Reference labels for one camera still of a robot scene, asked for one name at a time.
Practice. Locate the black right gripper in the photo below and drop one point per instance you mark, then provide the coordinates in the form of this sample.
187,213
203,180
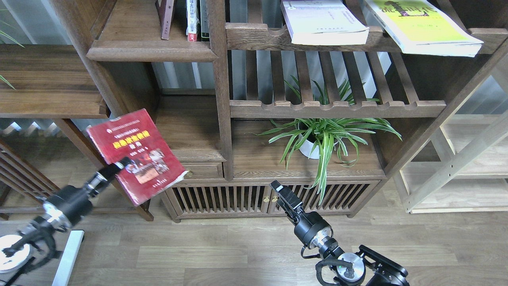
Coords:
310,228

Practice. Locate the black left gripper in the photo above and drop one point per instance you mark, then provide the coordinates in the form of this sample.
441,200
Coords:
69,205

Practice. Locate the red paperback book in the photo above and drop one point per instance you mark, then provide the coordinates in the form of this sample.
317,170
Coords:
152,166

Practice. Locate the yellow-green cover book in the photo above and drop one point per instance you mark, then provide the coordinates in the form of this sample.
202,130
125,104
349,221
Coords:
418,27

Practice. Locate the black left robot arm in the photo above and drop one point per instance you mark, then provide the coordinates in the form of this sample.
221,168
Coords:
34,246

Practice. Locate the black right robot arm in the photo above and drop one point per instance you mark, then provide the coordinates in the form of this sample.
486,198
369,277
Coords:
336,267

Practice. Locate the white plant pot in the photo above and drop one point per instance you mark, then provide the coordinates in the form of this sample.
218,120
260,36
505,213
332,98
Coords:
307,148

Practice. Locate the dark wooden bookshelf cabinet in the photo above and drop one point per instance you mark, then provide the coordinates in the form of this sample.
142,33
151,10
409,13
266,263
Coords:
208,98

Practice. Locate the green spider plant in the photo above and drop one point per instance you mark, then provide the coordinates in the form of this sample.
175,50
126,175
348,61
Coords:
326,136

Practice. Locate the dark slatted wooden rack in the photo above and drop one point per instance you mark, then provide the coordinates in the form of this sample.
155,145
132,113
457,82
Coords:
33,168

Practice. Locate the white red upright book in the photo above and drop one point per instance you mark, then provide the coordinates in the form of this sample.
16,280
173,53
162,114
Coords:
192,20

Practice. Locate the white lavender paperback book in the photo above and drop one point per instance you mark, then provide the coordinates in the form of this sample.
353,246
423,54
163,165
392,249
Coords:
322,22

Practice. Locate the green leaves at left edge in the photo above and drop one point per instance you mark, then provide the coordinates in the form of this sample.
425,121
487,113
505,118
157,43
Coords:
5,49

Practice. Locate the dark upright book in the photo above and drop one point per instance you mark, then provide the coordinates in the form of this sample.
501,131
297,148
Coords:
204,23

